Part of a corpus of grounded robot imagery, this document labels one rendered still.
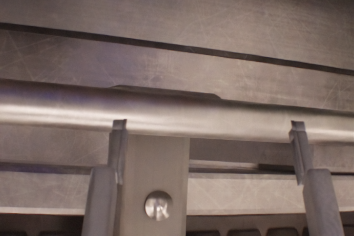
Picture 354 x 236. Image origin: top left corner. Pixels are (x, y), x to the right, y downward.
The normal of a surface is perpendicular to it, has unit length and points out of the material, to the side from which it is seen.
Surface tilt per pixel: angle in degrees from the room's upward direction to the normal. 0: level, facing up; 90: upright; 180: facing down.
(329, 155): 90
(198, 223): 90
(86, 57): 90
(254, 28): 90
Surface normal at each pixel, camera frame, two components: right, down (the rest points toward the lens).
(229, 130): 0.32, 0.56
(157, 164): 0.44, -0.06
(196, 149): -0.90, -0.08
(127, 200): 0.06, -0.08
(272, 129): 0.39, 0.33
